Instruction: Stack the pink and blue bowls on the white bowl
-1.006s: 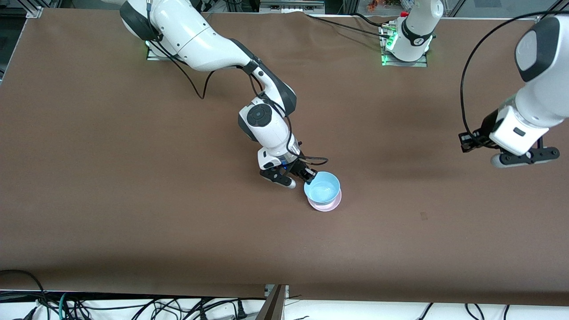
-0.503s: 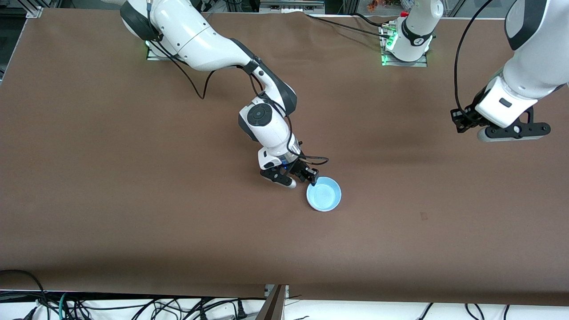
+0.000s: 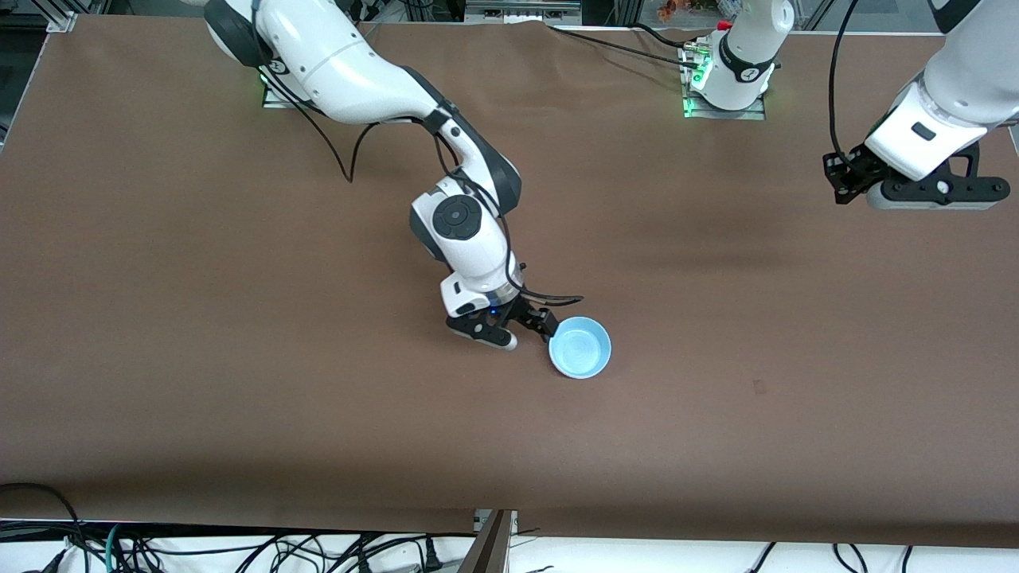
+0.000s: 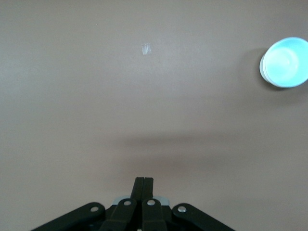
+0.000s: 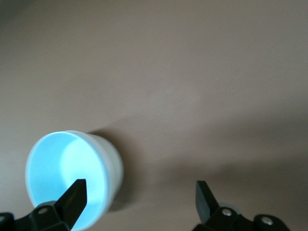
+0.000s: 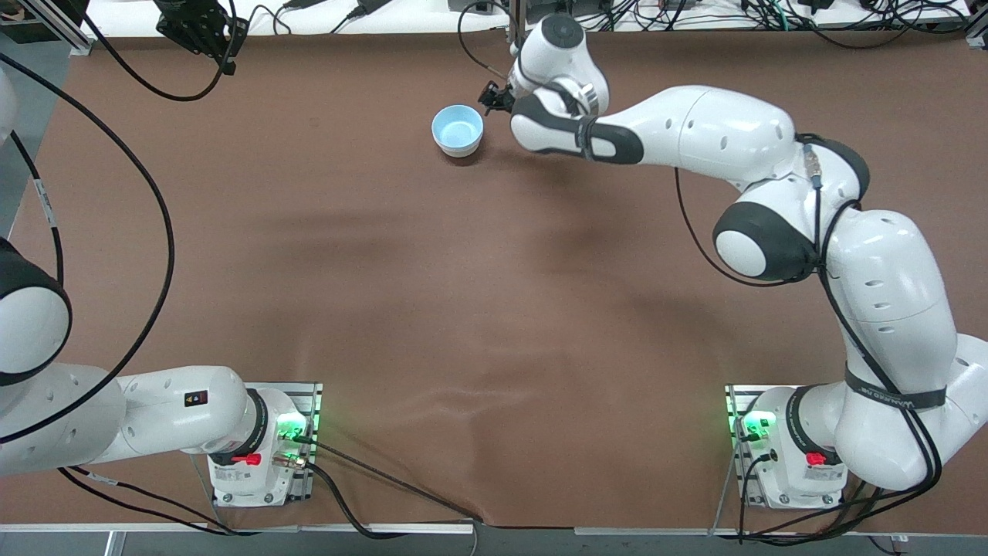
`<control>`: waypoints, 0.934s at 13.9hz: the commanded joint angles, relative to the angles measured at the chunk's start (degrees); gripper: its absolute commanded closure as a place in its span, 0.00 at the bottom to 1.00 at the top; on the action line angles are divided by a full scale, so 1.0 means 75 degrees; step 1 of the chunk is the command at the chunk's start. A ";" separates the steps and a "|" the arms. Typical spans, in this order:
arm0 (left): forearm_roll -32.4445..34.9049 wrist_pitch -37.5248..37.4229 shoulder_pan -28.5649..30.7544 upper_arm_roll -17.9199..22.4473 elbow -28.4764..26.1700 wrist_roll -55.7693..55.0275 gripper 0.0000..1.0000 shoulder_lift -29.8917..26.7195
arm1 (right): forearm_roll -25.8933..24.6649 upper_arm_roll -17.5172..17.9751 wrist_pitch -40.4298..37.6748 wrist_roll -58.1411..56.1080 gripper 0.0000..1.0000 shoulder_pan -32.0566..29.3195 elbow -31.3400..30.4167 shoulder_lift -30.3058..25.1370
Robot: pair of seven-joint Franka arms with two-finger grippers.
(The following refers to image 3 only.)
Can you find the white metal bracket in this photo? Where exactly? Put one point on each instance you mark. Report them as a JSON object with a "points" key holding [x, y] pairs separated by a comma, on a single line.
{"points": [[482, 521]]}

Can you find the aluminium frame profile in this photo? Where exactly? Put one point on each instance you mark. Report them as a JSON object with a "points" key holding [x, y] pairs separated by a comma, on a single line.
{"points": [[62, 20]]}

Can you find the black power plug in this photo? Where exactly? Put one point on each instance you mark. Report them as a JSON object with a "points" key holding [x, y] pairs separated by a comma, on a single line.
{"points": [[431, 557]]}

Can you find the metal table leg profile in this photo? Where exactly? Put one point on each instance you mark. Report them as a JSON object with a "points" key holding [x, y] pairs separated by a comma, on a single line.
{"points": [[489, 549]]}

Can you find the brown table cover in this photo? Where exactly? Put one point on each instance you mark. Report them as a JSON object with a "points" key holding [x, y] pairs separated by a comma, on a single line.
{"points": [[239, 318]]}

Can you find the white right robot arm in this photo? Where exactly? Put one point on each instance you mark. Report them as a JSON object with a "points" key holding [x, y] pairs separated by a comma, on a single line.
{"points": [[342, 64]]}

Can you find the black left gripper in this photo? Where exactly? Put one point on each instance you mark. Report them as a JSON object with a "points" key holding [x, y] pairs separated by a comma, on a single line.
{"points": [[847, 174]]}

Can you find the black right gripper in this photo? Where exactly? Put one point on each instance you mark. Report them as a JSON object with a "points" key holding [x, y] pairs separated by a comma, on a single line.
{"points": [[523, 311]]}

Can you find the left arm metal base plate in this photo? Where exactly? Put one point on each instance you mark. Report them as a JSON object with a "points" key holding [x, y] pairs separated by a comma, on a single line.
{"points": [[756, 114]]}

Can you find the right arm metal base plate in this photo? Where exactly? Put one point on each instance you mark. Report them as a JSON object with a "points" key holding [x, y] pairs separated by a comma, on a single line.
{"points": [[271, 99]]}

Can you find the orange background object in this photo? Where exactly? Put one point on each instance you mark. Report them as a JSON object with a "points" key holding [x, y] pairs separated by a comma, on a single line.
{"points": [[673, 9]]}

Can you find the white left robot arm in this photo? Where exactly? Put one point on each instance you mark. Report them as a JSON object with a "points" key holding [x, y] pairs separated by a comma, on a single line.
{"points": [[963, 79]]}

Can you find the blue bowl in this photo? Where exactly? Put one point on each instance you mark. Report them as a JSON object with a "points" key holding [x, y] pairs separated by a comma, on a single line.
{"points": [[579, 348]]}

